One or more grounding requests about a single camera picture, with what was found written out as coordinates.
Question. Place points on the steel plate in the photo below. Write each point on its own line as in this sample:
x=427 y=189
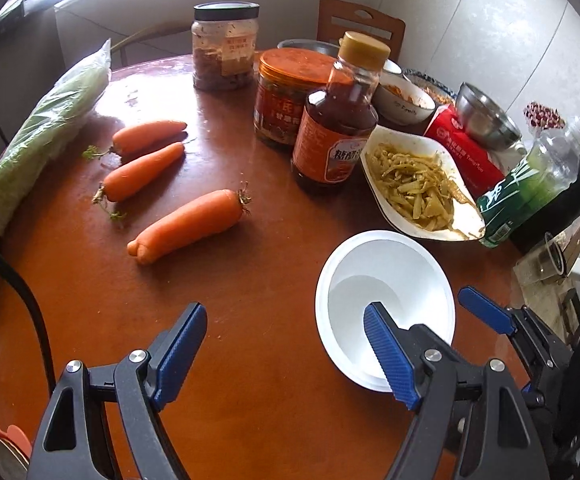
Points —
x=13 y=463

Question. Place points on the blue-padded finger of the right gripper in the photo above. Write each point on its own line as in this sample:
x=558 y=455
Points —
x=486 y=310

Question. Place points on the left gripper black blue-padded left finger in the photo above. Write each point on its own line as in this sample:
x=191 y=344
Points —
x=74 y=441

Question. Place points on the small steel bowl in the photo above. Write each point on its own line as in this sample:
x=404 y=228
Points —
x=483 y=120

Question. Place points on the large near carrot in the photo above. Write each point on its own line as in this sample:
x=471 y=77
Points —
x=207 y=215

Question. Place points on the white ceramic bowl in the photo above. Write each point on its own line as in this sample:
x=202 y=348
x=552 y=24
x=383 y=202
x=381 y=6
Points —
x=401 y=101

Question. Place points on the black-lid clear jar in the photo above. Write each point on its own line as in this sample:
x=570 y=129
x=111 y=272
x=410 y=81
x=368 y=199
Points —
x=224 y=35

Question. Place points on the white dish of pickles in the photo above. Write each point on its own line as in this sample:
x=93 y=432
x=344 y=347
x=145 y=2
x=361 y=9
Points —
x=418 y=188

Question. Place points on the clear glass cup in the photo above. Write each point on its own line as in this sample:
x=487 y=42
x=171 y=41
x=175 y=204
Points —
x=547 y=260

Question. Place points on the wooden rabbit ornament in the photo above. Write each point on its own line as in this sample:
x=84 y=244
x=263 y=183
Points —
x=572 y=250

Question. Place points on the red-lid chili jar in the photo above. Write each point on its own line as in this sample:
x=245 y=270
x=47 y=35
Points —
x=285 y=78

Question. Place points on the steel bowl behind jars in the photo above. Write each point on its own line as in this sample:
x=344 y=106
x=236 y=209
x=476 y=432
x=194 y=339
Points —
x=312 y=45

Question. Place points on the middle carrot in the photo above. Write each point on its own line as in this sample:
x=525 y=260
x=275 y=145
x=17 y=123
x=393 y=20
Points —
x=127 y=180

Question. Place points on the green liquid plastic bottle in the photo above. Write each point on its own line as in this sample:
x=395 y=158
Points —
x=546 y=170

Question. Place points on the brown sauce bottle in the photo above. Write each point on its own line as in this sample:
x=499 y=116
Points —
x=339 y=118

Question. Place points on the red tissue pack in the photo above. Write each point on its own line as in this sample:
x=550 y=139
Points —
x=480 y=167

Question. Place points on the far small carrot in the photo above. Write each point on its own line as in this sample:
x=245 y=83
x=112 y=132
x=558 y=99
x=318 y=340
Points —
x=136 y=138

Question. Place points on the blue patterned bowl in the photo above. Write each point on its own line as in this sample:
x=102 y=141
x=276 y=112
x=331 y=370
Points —
x=441 y=94

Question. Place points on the curved wooden chair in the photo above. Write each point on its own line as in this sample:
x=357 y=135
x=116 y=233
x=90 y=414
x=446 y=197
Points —
x=149 y=33

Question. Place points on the red patterned small cup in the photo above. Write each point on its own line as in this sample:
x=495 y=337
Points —
x=540 y=118

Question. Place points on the bagged celery bunch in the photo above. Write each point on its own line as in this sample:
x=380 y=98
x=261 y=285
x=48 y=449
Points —
x=50 y=127

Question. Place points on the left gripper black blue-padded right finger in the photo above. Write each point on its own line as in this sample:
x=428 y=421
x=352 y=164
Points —
x=478 y=408

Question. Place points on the wooden chair back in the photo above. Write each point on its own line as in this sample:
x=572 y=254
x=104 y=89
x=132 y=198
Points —
x=335 y=17

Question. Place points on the white paper bowl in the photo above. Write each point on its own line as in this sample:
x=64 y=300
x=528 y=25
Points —
x=382 y=266

